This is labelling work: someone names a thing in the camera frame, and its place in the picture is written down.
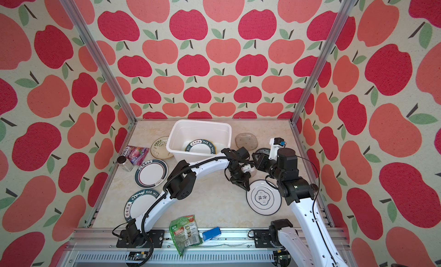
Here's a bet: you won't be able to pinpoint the blue white porcelain plate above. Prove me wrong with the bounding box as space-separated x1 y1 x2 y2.
255 148 271 156

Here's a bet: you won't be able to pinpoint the white plastic bin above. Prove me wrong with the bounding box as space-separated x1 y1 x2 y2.
167 120 232 162

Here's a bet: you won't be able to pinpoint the red green rim plate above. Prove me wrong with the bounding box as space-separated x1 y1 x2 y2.
134 159 168 189

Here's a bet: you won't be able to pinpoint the left aluminium frame post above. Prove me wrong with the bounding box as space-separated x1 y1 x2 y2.
60 0 137 125

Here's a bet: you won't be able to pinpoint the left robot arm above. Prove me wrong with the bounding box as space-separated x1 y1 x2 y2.
125 147 254 243

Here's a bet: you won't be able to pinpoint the white plate black rings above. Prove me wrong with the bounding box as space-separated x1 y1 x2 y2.
246 179 282 216

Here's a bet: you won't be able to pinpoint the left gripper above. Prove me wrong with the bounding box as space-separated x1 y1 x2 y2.
229 165 253 191

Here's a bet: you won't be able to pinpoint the purple snack bag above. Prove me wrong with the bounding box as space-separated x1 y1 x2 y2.
122 146 150 166

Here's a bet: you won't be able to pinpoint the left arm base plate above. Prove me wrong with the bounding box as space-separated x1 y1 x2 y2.
116 230 165 249

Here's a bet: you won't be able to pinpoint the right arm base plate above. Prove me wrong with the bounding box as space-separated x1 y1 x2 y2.
248 229 286 250

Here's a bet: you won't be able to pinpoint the beige willow pattern plate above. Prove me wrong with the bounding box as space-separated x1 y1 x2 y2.
150 136 173 160

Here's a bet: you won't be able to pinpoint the right aluminium frame post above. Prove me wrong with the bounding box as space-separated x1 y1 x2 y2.
289 0 357 128

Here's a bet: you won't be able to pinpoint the blue small box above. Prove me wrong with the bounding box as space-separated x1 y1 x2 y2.
202 227 222 242

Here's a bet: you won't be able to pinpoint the aluminium frame post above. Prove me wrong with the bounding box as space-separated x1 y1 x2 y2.
289 0 357 128
60 0 137 125

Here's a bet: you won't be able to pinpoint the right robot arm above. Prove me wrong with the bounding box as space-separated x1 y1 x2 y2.
253 148 347 267

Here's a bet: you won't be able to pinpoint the aluminium front rail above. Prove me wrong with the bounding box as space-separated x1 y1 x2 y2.
58 227 357 267

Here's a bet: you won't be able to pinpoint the green snack packet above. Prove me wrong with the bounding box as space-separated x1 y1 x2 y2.
169 215 203 256

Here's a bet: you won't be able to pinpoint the small jar black lid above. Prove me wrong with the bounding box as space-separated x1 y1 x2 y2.
117 156 134 172

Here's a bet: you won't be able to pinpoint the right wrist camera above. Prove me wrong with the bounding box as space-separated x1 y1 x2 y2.
269 137 286 160

